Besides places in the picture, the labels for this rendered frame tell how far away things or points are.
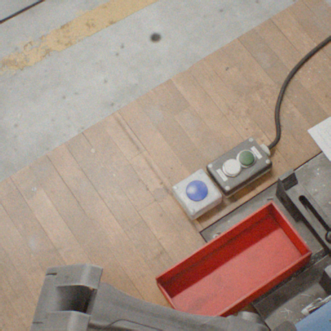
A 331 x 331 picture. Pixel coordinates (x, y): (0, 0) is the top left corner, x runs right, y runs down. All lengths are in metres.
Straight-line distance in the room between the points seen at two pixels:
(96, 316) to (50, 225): 0.54
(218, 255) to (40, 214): 0.34
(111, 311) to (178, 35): 1.82
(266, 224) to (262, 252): 0.05
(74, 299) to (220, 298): 0.44
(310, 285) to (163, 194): 0.32
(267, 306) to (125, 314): 0.49
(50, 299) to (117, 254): 0.44
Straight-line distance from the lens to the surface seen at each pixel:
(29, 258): 1.60
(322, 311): 1.45
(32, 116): 2.74
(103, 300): 1.10
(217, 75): 1.71
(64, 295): 1.15
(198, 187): 1.57
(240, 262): 1.56
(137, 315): 1.11
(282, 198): 1.59
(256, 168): 1.59
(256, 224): 1.58
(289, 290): 1.55
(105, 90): 2.75
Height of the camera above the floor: 2.39
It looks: 66 degrees down
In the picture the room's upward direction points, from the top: 8 degrees counter-clockwise
